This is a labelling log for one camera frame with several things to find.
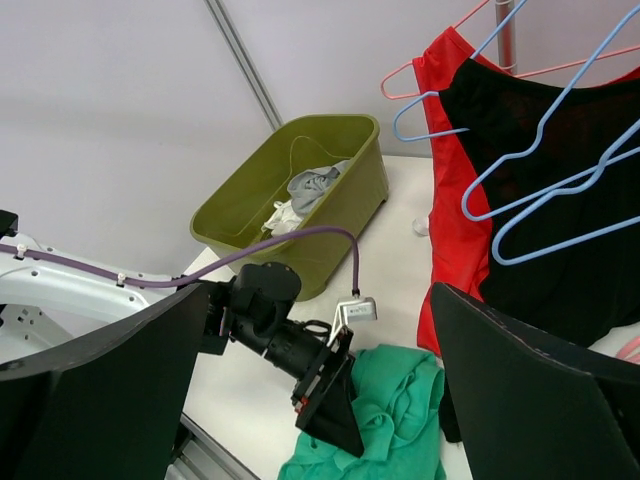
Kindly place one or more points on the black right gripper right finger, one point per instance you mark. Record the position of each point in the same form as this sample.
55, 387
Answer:
530, 405

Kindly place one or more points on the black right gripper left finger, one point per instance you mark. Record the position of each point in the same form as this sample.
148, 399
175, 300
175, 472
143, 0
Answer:
106, 405

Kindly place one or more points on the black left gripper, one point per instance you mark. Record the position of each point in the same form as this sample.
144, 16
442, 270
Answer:
322, 397

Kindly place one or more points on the green tank top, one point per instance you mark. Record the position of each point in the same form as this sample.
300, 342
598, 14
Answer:
398, 393

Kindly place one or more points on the pink wire hanger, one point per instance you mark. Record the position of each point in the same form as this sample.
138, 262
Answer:
630, 351

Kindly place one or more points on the white tank top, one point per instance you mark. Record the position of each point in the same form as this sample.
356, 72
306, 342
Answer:
283, 220

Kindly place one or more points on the grey tank top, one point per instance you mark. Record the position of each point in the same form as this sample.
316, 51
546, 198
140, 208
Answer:
308, 187

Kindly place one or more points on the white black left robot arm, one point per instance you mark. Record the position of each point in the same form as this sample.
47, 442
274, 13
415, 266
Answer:
251, 308

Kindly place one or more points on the red tank top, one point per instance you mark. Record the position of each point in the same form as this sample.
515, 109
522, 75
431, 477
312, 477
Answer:
461, 242

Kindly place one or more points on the black tank top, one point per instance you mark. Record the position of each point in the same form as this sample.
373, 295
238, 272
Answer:
572, 265

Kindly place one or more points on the blue hanger with black top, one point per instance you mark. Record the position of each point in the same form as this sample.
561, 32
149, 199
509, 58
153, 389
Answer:
504, 33

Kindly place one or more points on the pink hanger with red top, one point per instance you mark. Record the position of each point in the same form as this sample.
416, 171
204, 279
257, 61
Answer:
441, 59

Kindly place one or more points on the olive green plastic basket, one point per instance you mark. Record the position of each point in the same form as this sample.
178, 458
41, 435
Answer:
232, 217

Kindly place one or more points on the silver white clothes rack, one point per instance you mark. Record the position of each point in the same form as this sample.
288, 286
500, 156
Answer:
436, 121

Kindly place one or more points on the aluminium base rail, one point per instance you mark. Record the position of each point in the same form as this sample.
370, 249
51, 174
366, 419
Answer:
198, 456

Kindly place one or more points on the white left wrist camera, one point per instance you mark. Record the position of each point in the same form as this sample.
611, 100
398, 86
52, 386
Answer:
349, 310

